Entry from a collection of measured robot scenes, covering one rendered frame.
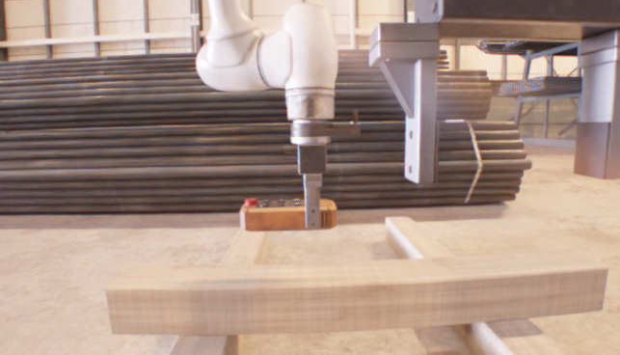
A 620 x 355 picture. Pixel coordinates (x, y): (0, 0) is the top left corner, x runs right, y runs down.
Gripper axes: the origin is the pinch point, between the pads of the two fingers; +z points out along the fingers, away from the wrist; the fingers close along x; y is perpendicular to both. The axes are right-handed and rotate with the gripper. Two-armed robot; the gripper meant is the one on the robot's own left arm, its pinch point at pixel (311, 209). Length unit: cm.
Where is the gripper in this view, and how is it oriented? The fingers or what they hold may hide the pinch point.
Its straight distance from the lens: 60.2
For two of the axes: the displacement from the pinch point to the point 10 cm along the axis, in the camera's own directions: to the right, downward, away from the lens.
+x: 0.3, 1.2, -9.9
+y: -10.0, 0.2, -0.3
